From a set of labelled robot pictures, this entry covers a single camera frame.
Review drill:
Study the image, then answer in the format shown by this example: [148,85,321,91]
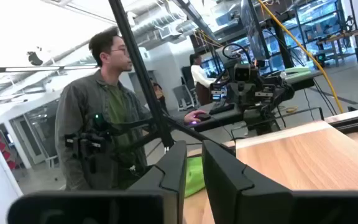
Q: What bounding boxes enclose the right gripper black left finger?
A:
[6,139,188,224]

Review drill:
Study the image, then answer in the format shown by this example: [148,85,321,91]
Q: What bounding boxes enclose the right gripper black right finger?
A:
[201,139,358,224]

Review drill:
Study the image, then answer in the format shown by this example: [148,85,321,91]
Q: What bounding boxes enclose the black keyboard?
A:
[208,103,236,115]

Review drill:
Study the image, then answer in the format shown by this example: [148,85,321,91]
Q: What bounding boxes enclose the black desk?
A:
[172,105,245,133]

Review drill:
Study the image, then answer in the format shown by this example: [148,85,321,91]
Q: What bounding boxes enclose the lime green cup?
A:
[184,156,206,198]

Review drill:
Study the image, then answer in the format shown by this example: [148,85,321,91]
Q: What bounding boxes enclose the person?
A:
[53,27,208,191]
[190,52,217,106]
[152,81,169,114]

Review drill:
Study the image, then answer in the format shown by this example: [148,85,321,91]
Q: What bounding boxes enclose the grey office chair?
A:
[172,84,196,112]

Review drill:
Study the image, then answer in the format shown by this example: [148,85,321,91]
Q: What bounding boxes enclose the background workbench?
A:
[317,26,358,68]

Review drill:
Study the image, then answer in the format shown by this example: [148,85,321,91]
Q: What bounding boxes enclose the black ceiling fixture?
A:
[27,51,44,67]

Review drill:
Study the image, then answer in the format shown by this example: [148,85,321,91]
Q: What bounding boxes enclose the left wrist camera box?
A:
[234,63,252,82]

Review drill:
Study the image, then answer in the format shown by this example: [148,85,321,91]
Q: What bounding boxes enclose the black looped camera cable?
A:
[221,42,253,68]

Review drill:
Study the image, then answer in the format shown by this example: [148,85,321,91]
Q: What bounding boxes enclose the yellow hanging cable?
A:
[255,0,345,114]

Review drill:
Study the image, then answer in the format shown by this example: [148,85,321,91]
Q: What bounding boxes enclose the black rig frame brace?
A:
[163,113,236,156]

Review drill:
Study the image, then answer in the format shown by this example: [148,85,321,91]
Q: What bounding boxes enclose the black rig frame strut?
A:
[108,0,175,149]

